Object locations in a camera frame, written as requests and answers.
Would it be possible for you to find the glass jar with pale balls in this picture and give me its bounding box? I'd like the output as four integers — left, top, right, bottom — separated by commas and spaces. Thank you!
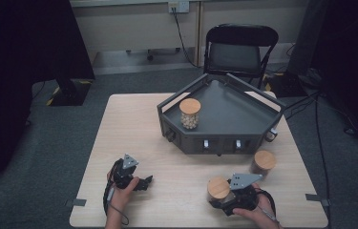
179, 97, 202, 131

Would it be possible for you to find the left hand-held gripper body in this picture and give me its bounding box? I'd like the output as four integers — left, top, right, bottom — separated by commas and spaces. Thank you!
112, 154, 139, 189

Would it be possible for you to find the white wall socket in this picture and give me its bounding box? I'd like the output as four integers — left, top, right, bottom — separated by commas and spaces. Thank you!
167, 1, 190, 14

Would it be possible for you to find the black folding chair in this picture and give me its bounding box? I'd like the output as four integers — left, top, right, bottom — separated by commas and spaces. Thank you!
202, 23, 280, 90

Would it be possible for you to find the wheeled cart base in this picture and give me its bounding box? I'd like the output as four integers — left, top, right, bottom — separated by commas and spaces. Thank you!
125, 47, 181, 62

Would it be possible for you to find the person's left hand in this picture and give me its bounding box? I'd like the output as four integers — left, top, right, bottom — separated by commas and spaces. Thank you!
107, 171, 140, 213

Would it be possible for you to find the black stand base striped tape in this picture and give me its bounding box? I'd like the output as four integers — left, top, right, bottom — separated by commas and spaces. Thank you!
262, 72, 308, 98
46, 77, 94, 107

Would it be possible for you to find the black curtain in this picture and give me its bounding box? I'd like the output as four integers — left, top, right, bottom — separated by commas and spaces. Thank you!
0, 0, 95, 195
285, 0, 358, 147

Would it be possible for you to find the grey tape strip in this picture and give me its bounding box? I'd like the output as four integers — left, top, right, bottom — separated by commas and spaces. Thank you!
65, 198, 88, 208
305, 193, 331, 208

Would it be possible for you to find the black floor cable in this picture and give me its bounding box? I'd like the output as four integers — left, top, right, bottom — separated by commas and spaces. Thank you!
283, 90, 358, 220

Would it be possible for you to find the hand-held gripper cable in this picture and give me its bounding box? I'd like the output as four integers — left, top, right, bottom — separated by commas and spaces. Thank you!
256, 189, 280, 223
102, 163, 130, 226

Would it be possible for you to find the grey metal corner rack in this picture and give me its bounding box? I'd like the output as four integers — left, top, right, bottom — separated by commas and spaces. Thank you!
157, 73, 286, 157

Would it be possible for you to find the black power cable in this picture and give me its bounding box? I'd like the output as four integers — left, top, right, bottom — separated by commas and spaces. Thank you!
170, 7, 204, 69

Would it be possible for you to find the person's right hand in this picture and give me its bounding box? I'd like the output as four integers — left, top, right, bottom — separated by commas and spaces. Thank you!
233, 183, 281, 228

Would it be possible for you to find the glass jar with dark contents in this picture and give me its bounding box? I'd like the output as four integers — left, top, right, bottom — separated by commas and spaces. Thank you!
250, 150, 277, 177

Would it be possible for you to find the left hand-held gripper cable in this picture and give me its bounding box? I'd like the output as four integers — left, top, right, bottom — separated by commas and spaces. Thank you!
102, 163, 130, 226

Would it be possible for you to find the glass jar with brown contents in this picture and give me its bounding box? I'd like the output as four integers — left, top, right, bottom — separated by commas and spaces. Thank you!
206, 176, 232, 204

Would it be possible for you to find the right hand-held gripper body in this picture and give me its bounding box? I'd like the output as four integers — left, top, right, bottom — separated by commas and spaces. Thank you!
222, 173, 263, 217

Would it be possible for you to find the right hand-held gripper cable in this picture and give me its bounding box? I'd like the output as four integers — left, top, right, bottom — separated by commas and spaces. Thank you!
256, 189, 280, 223

